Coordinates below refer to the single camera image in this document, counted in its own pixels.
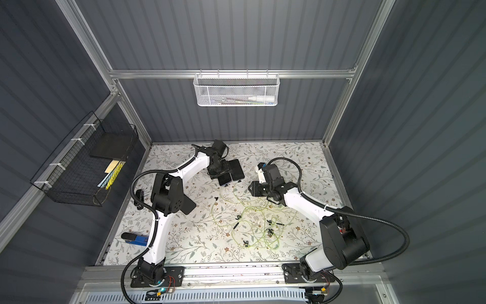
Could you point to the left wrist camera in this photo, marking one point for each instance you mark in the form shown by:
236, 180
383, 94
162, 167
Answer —
220, 148

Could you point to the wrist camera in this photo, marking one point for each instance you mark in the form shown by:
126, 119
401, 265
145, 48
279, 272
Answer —
268, 173
220, 148

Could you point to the white wire mesh basket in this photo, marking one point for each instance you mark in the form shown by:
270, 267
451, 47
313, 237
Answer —
234, 91

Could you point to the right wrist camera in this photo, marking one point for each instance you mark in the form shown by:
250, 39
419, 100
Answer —
268, 173

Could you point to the black phone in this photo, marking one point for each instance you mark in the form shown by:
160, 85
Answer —
236, 171
188, 205
225, 179

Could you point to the black wire wall basket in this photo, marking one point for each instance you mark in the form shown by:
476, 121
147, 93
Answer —
73, 177

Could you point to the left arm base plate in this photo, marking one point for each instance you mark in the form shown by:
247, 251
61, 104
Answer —
161, 277

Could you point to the yellow sticky notes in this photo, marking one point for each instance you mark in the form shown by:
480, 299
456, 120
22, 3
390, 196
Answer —
112, 165

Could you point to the floral table mat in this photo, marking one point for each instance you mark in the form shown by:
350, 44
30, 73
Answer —
194, 238

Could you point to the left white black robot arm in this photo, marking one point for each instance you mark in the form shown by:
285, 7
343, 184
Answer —
168, 198

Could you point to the black notebook in basket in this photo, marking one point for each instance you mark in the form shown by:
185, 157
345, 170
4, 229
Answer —
113, 146

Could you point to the white marker in basket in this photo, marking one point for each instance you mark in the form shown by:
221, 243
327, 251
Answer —
262, 99

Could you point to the green wired earphones tangle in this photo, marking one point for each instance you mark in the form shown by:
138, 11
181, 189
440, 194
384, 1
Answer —
249, 222

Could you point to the blue stapler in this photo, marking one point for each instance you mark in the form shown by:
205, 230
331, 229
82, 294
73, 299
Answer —
135, 239

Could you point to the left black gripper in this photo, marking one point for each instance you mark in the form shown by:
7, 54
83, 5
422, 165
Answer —
228, 175

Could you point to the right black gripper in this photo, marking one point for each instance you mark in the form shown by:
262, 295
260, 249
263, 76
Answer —
260, 187

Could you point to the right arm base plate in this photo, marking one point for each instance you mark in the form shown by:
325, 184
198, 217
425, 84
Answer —
296, 273

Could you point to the black small device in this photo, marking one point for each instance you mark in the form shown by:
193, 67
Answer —
140, 197

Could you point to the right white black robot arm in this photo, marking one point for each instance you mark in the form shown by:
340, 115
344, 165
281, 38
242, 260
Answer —
342, 238

